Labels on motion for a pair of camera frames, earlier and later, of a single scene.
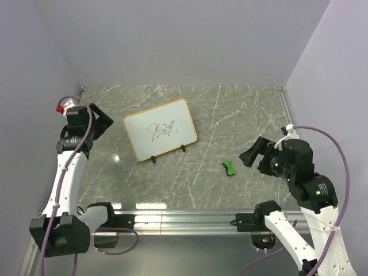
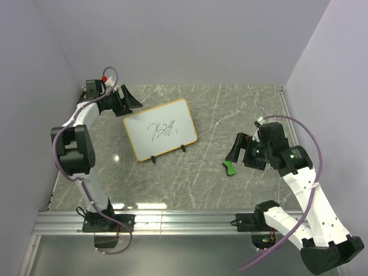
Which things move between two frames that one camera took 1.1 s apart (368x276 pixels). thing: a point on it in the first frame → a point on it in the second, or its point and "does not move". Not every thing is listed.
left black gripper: [102, 122] → [130, 102]
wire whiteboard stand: [153, 157] does not move
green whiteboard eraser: [230, 171] does not move
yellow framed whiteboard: [160, 129] does not move
